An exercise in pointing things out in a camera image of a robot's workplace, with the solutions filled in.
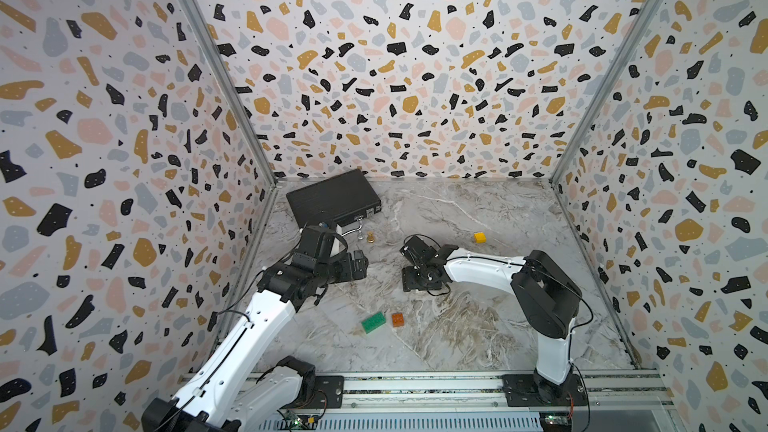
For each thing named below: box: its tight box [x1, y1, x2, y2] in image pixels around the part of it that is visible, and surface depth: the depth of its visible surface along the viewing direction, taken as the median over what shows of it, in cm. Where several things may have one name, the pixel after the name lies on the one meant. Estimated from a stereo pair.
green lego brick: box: [361, 312, 387, 334], surface depth 87 cm
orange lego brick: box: [391, 312, 405, 327], surface depth 87 cm
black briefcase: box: [286, 169, 382, 229], surface depth 112 cm
